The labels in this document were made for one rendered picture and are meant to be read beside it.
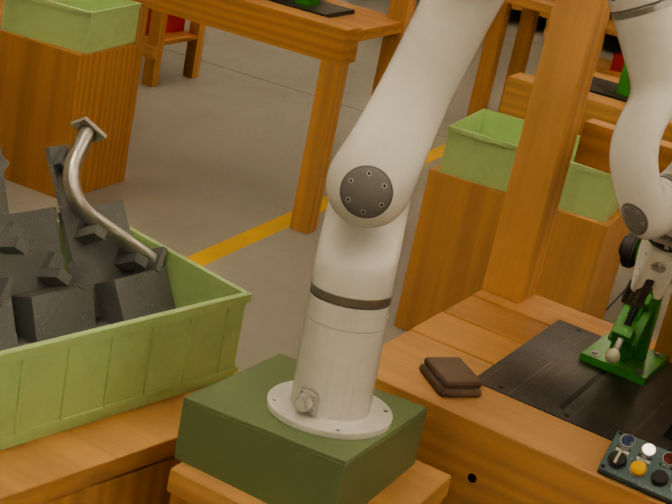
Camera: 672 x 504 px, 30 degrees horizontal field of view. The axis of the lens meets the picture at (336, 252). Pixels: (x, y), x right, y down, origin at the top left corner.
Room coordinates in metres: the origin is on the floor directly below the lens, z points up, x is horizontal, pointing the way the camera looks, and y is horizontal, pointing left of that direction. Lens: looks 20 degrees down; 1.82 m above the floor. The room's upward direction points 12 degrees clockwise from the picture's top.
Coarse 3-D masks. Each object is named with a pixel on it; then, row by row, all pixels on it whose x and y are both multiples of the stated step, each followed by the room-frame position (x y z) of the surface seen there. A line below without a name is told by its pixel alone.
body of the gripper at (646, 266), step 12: (648, 240) 1.72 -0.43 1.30; (648, 252) 1.71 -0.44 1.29; (660, 252) 1.70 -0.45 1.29; (636, 264) 1.76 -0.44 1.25; (648, 264) 1.71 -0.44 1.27; (660, 264) 1.71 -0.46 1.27; (636, 276) 1.73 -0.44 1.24; (648, 276) 1.72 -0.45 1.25; (660, 276) 1.71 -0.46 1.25; (636, 288) 1.74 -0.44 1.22; (660, 288) 1.72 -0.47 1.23
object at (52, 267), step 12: (12, 228) 1.96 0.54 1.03; (0, 240) 1.95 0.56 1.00; (12, 240) 1.93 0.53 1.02; (12, 252) 1.93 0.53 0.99; (24, 252) 1.92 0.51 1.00; (48, 252) 2.02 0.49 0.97; (48, 264) 2.00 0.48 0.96; (60, 264) 2.01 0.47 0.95; (36, 276) 1.99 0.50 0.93; (48, 276) 1.97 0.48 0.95; (60, 276) 1.97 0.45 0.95; (72, 276) 1.99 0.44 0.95
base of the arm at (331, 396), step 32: (320, 320) 1.64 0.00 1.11; (352, 320) 1.63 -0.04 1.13; (384, 320) 1.66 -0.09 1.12; (320, 352) 1.63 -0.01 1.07; (352, 352) 1.63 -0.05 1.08; (288, 384) 1.73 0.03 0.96; (320, 384) 1.62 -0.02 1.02; (352, 384) 1.62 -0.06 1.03; (288, 416) 1.61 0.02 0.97; (320, 416) 1.62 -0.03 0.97; (352, 416) 1.63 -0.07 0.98; (384, 416) 1.67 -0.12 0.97
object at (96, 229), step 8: (80, 224) 2.09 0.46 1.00; (96, 224) 2.06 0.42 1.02; (80, 232) 2.07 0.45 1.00; (88, 232) 2.06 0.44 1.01; (96, 232) 2.05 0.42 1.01; (104, 232) 2.07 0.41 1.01; (80, 240) 2.08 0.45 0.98; (88, 240) 2.07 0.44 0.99; (96, 240) 2.07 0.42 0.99; (120, 248) 2.15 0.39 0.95; (120, 256) 2.13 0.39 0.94; (128, 256) 2.11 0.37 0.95; (136, 256) 2.10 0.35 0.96; (120, 264) 2.11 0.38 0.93; (128, 264) 2.11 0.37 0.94; (136, 264) 2.10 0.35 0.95; (144, 264) 2.11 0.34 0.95
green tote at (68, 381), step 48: (144, 240) 2.21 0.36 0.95; (192, 288) 2.12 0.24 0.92; (240, 288) 2.06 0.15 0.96; (96, 336) 1.77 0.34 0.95; (144, 336) 1.86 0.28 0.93; (192, 336) 1.95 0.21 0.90; (0, 384) 1.64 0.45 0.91; (48, 384) 1.71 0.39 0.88; (96, 384) 1.79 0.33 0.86; (144, 384) 1.87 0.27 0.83; (192, 384) 1.96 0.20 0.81; (0, 432) 1.65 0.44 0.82; (48, 432) 1.72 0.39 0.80
